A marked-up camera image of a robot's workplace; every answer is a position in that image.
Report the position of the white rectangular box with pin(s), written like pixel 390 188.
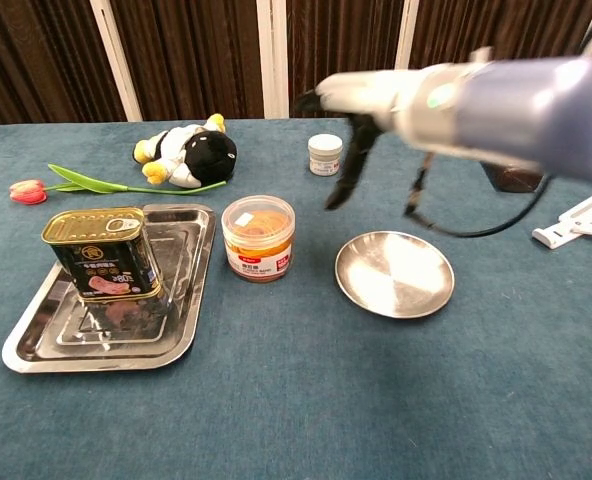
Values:
pixel 106 260

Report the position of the round stainless steel plate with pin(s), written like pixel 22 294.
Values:
pixel 396 275

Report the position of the dark juice bottle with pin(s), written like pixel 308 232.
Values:
pixel 516 181

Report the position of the white folding laptop stand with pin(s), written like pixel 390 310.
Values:
pixel 581 220

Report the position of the small white lidded jar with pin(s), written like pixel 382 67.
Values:
pixel 325 155

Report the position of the clear plastic rubber band jar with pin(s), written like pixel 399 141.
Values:
pixel 258 240

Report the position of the teal felt table cover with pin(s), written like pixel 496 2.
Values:
pixel 296 390

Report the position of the black white penguin plush toy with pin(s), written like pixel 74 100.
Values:
pixel 206 155

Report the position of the rectangular stainless steel tray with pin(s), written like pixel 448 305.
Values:
pixel 126 345

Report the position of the artificial red tulip flower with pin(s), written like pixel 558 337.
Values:
pixel 26 192

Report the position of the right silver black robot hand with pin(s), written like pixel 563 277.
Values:
pixel 371 95

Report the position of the dark brown curtain panel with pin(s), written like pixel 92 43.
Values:
pixel 196 55
pixel 36 55
pixel 341 40
pixel 491 25

